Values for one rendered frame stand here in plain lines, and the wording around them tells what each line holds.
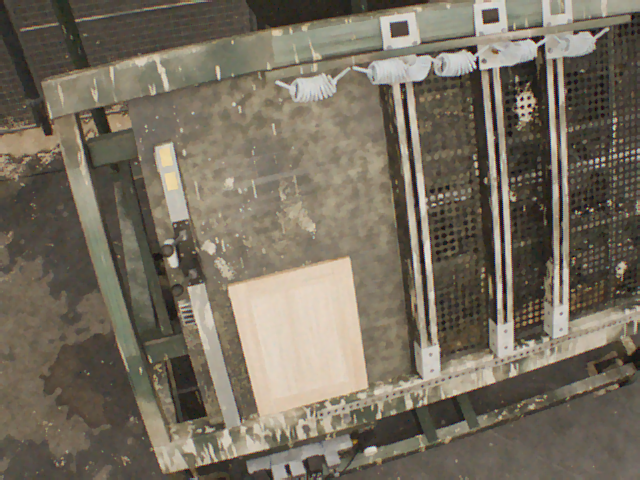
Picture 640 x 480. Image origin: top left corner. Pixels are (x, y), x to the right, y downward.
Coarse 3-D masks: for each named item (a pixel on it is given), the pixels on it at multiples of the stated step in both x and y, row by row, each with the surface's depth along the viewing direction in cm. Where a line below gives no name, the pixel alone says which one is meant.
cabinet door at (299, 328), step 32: (256, 288) 210; (288, 288) 213; (320, 288) 216; (352, 288) 218; (256, 320) 214; (288, 320) 217; (320, 320) 220; (352, 320) 223; (256, 352) 218; (288, 352) 221; (320, 352) 224; (352, 352) 227; (256, 384) 222; (288, 384) 226; (320, 384) 229; (352, 384) 231
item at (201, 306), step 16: (160, 144) 188; (160, 160) 188; (176, 176) 191; (176, 192) 192; (176, 208) 193; (192, 288) 203; (192, 304) 205; (208, 304) 206; (208, 320) 208; (208, 336) 210; (208, 352) 212; (224, 368) 215; (224, 384) 217; (224, 400) 219; (224, 416) 221
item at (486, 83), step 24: (480, 24) 189; (504, 24) 191; (480, 48) 192; (480, 72) 199; (480, 96) 203; (480, 120) 208; (480, 144) 212; (504, 144) 208; (504, 168) 211; (504, 192) 214; (504, 216) 217; (504, 240) 221; (504, 264) 225; (504, 288) 229; (504, 312) 233; (504, 336) 234
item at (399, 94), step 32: (384, 32) 183; (416, 32) 185; (416, 64) 177; (416, 128) 199; (416, 160) 203; (416, 192) 208; (416, 224) 213; (416, 256) 214; (416, 288) 218; (416, 320) 225; (416, 352) 233
